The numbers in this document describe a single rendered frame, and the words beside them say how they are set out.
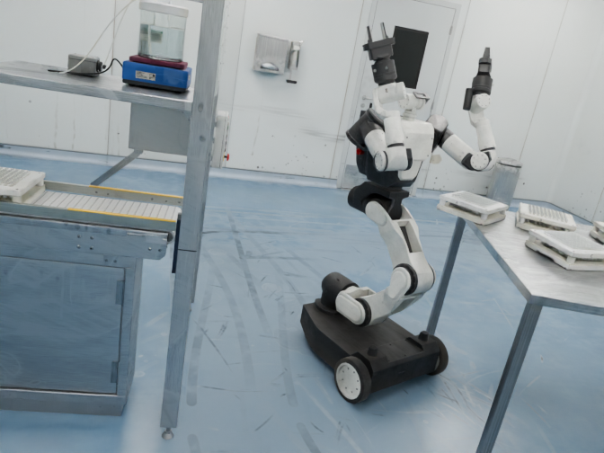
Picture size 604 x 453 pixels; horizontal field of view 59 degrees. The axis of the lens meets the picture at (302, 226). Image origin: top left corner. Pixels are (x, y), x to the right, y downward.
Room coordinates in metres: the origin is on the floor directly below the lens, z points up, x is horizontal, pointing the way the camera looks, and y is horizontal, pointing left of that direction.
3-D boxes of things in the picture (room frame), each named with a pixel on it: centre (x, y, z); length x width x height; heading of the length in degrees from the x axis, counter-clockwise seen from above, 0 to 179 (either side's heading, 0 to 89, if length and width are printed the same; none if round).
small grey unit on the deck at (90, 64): (1.78, 0.78, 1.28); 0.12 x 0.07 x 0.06; 100
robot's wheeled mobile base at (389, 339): (2.41, -0.39, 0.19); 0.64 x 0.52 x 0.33; 39
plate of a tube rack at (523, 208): (2.48, -1.13, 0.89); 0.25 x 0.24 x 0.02; 162
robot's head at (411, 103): (2.42, -0.38, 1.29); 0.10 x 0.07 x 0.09; 129
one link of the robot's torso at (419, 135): (2.47, -0.34, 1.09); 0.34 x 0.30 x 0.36; 129
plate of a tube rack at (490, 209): (2.50, -0.79, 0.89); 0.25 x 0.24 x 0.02; 141
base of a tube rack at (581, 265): (2.07, -1.09, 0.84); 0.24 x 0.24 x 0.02; 21
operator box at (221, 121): (2.65, 0.48, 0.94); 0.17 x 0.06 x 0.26; 10
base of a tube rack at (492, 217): (2.50, -0.79, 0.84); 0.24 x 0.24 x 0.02; 51
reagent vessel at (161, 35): (1.80, 0.55, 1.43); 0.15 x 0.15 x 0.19
